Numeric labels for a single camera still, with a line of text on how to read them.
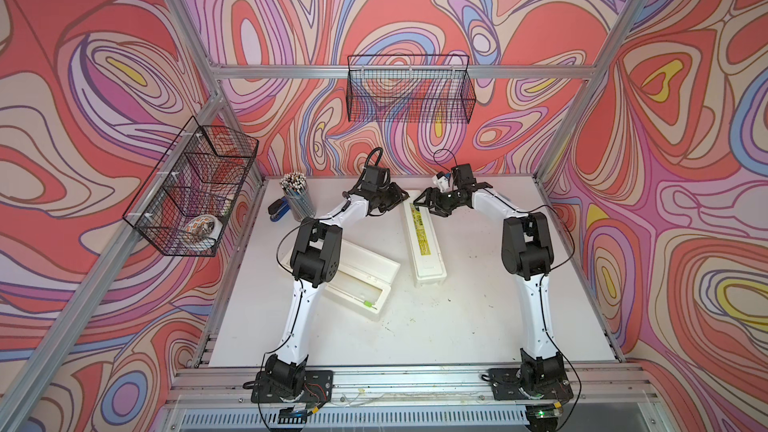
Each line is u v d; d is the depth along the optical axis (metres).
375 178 0.85
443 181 0.99
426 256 0.88
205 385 0.75
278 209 1.06
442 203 0.94
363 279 0.85
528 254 0.63
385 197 0.91
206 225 0.73
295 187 0.93
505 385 0.73
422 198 0.98
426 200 0.95
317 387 0.73
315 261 0.62
